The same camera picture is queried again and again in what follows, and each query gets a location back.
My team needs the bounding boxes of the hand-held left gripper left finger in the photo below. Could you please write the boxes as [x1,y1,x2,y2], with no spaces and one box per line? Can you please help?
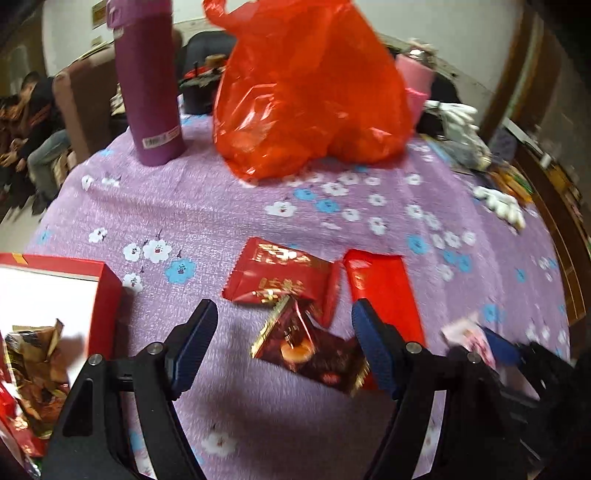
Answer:
[44,299,219,480]

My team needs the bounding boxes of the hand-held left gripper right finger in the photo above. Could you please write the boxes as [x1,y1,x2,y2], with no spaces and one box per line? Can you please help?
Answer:
[351,298,533,480]

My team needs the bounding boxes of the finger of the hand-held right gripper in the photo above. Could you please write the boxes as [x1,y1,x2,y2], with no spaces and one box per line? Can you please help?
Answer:
[480,327,533,376]

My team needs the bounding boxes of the pink white snack packet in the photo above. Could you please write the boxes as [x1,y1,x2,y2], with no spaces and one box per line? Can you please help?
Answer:
[441,313,497,370]

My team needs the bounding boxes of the plain red snack packet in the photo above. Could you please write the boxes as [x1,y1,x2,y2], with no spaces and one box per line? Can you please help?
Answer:
[344,248,426,349]

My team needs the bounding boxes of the dark red gold-edged snack packet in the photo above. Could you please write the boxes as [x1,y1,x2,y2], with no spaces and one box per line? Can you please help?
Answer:
[250,295,378,398]

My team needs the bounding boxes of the red white gift box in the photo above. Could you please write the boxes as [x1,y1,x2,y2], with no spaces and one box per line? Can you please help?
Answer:
[0,252,123,464]

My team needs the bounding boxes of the gold snack packet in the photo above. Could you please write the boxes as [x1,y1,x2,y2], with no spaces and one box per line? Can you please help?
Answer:
[4,318,71,440]

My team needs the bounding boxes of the red gold-foil snack packet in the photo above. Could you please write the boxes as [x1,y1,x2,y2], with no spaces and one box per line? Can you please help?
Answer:
[221,237,343,329]

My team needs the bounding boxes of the purple floral tablecloth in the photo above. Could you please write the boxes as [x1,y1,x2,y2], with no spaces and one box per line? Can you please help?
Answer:
[23,113,580,480]

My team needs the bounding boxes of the white candies in bag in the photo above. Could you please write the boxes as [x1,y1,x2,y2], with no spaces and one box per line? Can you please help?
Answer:
[472,184,528,230]

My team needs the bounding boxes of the yellow green box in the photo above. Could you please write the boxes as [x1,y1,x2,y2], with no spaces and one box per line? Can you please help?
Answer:
[490,165,534,205]

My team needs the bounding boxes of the wooden cabinet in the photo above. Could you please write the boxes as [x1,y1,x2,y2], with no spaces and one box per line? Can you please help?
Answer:
[480,11,591,326]

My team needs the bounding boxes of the white gloves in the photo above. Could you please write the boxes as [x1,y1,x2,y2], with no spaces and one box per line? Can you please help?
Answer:
[424,100,492,169]

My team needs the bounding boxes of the black container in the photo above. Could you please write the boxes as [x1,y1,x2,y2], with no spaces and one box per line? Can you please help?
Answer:
[179,54,223,116]

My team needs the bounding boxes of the dark bag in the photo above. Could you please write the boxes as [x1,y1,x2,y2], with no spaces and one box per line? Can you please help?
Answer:
[418,73,463,136]

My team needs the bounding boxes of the brown sofa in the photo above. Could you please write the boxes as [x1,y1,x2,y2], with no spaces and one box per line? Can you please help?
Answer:
[52,45,122,163]

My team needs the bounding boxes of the red plastic bag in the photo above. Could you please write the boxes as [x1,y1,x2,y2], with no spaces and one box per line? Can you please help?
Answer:
[203,0,415,182]

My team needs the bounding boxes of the purple thermos bottle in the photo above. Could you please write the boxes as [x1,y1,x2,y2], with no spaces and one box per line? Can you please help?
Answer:
[106,0,187,167]

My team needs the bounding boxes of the pink thermos bottle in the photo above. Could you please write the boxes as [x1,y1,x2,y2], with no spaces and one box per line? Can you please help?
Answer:
[394,45,438,136]

